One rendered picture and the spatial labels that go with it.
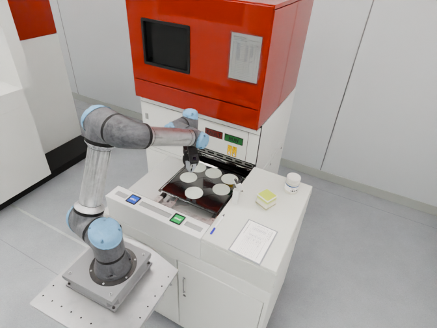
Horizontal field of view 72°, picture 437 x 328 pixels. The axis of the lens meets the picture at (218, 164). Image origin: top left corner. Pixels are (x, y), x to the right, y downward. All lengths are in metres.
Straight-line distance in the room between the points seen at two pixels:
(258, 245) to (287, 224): 0.20
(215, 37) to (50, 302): 1.34
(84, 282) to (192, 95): 1.04
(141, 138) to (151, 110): 0.94
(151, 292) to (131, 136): 0.67
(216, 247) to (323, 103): 2.11
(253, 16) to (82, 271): 1.29
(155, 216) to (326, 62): 2.14
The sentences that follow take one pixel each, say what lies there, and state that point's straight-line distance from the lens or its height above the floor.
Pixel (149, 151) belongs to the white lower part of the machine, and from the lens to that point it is 2.21.
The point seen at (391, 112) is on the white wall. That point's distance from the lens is 3.10.
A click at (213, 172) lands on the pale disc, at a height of 0.90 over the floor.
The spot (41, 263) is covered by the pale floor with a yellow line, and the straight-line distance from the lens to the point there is 2.74.
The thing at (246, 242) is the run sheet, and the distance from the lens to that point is 1.36.
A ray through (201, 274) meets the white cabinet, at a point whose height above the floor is 0.71.
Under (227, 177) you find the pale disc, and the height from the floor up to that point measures 0.90.
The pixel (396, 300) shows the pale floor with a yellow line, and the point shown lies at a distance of 2.72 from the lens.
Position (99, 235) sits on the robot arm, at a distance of 1.22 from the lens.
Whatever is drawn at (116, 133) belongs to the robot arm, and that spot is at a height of 1.47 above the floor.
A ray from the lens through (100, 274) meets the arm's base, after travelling 1.35.
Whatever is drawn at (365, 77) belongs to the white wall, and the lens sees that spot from 3.01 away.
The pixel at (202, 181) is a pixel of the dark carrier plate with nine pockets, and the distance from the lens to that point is 1.75.
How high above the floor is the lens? 2.00
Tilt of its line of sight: 36 degrees down
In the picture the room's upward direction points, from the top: 4 degrees clockwise
